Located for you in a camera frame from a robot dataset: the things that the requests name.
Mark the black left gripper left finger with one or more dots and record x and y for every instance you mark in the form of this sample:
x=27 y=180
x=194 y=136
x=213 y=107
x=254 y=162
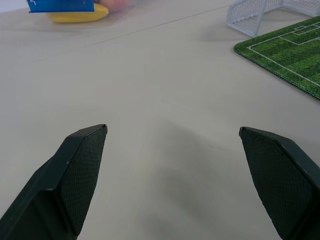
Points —
x=62 y=185

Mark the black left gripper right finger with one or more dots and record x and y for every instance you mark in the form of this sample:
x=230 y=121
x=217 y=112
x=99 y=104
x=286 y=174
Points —
x=282 y=180

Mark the green soccer field mat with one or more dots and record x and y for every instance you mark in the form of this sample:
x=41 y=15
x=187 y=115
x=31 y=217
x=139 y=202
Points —
x=290 y=53

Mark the white mini soccer goal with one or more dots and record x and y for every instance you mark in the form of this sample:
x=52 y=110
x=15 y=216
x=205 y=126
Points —
x=252 y=15

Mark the yellow banana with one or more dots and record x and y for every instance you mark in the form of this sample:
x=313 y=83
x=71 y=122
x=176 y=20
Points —
x=80 y=16

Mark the blue plastic box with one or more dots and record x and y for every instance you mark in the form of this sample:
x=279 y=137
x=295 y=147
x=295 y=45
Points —
x=61 y=5

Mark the pink peach fruit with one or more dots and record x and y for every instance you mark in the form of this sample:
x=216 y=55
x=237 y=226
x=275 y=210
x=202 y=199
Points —
x=116 y=4

